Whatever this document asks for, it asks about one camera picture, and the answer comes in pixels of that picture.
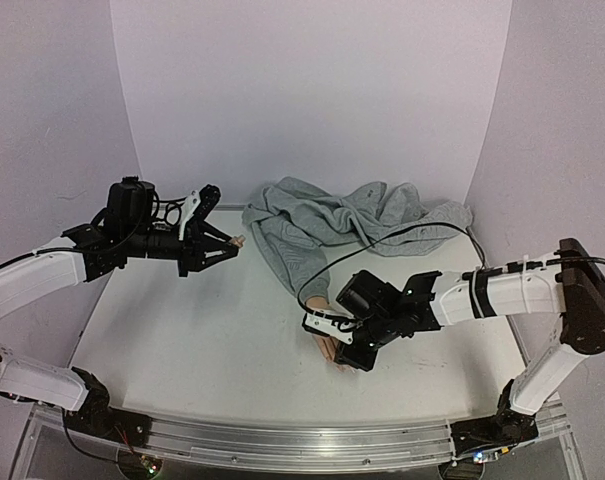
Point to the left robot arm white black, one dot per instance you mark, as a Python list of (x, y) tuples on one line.
[(127, 227)]

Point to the mannequin hand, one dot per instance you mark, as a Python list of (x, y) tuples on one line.
[(327, 345)]

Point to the grey sweatshirt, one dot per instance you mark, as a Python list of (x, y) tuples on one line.
[(292, 223)]

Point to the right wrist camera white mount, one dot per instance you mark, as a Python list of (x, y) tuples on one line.
[(330, 323)]

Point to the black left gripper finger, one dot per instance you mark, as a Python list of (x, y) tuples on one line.
[(212, 236), (209, 259)]

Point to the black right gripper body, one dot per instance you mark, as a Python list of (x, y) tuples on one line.
[(355, 343)]

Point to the nail polish bottle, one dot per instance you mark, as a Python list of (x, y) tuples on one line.
[(238, 241)]

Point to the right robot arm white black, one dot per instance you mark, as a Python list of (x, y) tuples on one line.
[(567, 282)]

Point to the aluminium front rail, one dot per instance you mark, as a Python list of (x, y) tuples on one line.
[(309, 449)]

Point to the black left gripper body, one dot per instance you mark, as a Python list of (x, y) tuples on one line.
[(192, 247)]

